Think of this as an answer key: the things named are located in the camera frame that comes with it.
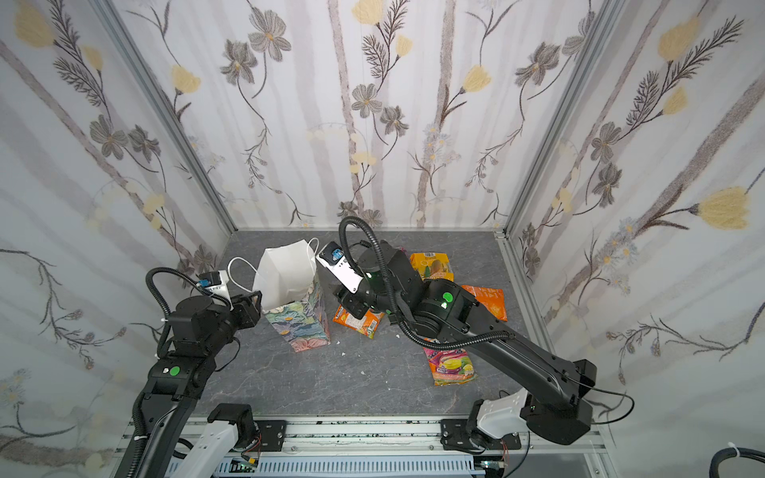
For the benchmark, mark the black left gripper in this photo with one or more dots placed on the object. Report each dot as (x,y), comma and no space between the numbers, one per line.
(246,310)

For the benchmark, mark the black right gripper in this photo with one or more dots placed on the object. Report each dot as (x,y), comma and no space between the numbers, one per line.
(350,300)

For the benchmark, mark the floral white paper bag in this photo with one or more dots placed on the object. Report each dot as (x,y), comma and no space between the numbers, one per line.
(292,296)

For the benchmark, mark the orange white snack packet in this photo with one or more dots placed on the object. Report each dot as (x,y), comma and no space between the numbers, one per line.
(366,326)

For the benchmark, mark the pink Fox's candy packet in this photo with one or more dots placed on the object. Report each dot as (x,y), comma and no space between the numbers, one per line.
(450,367)

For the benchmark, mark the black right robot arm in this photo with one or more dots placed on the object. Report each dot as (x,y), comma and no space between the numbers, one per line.
(440,315)

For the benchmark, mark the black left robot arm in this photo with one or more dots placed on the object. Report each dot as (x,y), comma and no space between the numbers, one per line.
(193,335)

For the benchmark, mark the yellow mango gummy packet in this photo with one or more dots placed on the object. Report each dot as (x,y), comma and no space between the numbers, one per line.
(432,265)

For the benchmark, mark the orange chips packet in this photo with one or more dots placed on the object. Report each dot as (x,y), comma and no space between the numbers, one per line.
(492,299)

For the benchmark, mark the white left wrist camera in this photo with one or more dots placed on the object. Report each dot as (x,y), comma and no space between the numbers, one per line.
(215,282)

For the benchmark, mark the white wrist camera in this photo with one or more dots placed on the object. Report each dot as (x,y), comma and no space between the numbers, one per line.
(332,257)
(215,282)

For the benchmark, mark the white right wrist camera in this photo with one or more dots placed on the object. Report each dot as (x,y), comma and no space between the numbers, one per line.
(332,257)

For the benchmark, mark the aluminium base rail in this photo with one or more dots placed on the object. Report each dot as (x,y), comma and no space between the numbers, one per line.
(523,454)

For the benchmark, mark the white cable duct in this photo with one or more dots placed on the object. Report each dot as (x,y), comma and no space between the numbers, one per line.
(368,466)

